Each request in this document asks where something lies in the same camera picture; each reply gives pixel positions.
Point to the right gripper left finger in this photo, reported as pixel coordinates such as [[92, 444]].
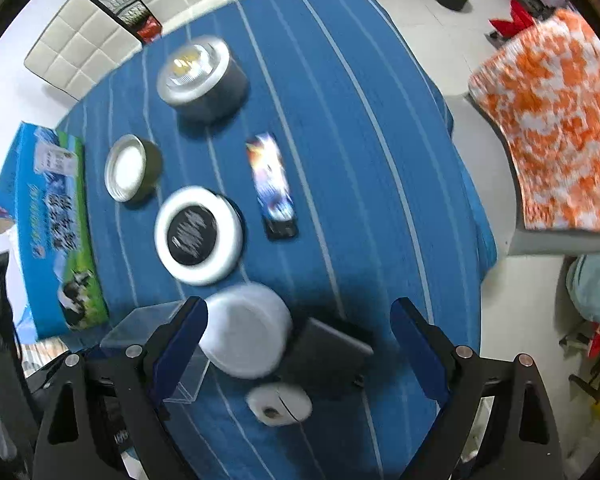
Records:
[[77, 438]]

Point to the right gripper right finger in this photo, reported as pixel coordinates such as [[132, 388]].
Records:
[[494, 420]]

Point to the clear acrylic box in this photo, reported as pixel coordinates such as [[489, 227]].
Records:
[[145, 339]]

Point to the white round jar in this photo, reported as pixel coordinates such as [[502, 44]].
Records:
[[247, 330]]

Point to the dark grey charger block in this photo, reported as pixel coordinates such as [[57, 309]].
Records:
[[328, 357]]

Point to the grey round tin with lens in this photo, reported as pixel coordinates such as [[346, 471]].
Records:
[[202, 81]]

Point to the small white round earbud case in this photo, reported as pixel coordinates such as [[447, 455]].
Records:
[[278, 404]]

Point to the teal plastic bag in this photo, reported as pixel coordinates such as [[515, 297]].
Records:
[[583, 286]]

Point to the white round black-top case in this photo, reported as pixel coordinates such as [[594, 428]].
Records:
[[198, 236]]

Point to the blue cardboard box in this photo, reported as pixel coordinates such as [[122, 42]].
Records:
[[42, 191]]

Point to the small silver round tin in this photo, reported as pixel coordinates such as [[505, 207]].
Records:
[[133, 167]]

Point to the grey sofa seat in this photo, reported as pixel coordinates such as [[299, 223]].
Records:
[[483, 150]]

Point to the blue striped cloth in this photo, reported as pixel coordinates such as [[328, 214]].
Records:
[[352, 195]]

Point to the left white padded chair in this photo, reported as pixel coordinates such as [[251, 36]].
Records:
[[81, 44]]

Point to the red cloth on floor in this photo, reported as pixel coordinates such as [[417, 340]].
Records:
[[520, 19]]

